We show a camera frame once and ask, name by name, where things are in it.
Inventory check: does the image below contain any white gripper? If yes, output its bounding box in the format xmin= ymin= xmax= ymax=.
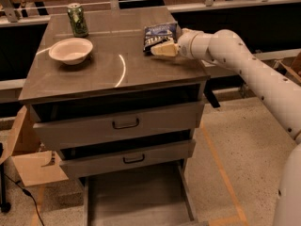
xmin=150 ymin=28 xmax=213 ymax=60

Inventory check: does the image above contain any blue chip bag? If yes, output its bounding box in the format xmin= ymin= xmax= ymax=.
xmin=143 ymin=23 xmax=178 ymax=53

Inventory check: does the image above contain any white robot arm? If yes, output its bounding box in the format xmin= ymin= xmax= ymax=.
xmin=150 ymin=28 xmax=301 ymax=226

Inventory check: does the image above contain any grey drawer cabinet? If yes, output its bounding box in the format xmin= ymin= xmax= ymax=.
xmin=18 ymin=6 xmax=212 ymax=226

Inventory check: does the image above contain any top grey drawer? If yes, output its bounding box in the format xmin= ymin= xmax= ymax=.
xmin=34 ymin=101 xmax=204 ymax=151

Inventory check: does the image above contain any bottom open grey drawer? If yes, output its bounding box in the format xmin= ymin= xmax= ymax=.
xmin=83 ymin=162 xmax=209 ymax=226

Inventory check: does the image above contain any middle grey drawer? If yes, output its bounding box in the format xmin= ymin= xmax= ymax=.
xmin=59 ymin=139 xmax=196 ymax=178

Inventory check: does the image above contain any white bowl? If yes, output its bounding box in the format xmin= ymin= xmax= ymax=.
xmin=49 ymin=38 xmax=93 ymax=65

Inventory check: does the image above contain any green soda can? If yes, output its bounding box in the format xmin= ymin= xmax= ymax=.
xmin=67 ymin=3 xmax=88 ymax=38

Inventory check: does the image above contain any brown cardboard box left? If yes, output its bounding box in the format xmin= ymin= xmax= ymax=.
xmin=1 ymin=106 xmax=68 ymax=186

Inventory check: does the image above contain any black stand base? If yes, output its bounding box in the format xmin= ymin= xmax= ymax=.
xmin=0 ymin=143 xmax=12 ymax=214

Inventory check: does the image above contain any metal railing frame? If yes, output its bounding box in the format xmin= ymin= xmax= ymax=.
xmin=0 ymin=0 xmax=301 ymax=105

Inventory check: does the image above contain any black floor cable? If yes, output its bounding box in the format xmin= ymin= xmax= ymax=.
xmin=4 ymin=173 xmax=45 ymax=226

